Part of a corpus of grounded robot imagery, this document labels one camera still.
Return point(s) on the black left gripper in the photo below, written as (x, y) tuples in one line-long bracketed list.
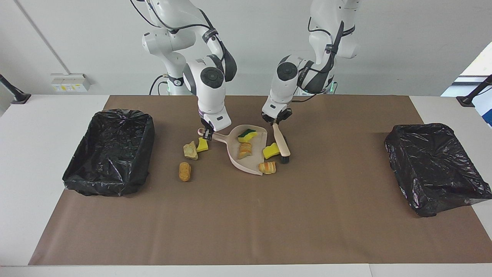
[(276, 116)]

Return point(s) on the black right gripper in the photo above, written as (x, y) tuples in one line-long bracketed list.
[(204, 124)]

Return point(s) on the small yellow-green sponge piece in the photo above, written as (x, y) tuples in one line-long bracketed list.
[(203, 145)]

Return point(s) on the beige rock-like bread chunk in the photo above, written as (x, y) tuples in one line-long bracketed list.
[(190, 151)]

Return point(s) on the beige hand brush black bristles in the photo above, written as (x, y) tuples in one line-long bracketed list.
[(282, 144)]

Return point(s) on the pale pink plastic dustpan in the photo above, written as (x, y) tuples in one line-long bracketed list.
[(233, 152)]

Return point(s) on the plain yellow sponge piece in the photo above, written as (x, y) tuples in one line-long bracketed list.
[(271, 151)]

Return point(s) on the large yellow-green sponge piece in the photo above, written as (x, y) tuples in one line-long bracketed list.
[(246, 135)]

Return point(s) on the orange striped croissant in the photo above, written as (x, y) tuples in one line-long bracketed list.
[(267, 167), (246, 151)]

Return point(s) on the brown fried croquette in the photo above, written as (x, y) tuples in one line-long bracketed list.
[(185, 171)]

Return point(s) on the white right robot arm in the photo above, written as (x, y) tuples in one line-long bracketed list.
[(209, 96)]

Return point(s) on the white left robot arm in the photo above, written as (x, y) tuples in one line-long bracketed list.
[(282, 88)]

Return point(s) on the bin lined with black bag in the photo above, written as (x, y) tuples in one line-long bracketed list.
[(111, 154), (434, 169)]

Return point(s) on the brown paper table mat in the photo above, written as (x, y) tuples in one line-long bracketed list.
[(307, 231)]

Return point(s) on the black clamp stand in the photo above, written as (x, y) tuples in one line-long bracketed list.
[(17, 96), (467, 100)]

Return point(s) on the bright window opening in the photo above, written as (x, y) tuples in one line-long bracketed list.
[(480, 65)]

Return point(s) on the white wall socket strip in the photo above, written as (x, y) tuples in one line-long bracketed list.
[(69, 82)]

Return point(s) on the grey wall conduit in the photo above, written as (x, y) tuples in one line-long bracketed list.
[(44, 38)]

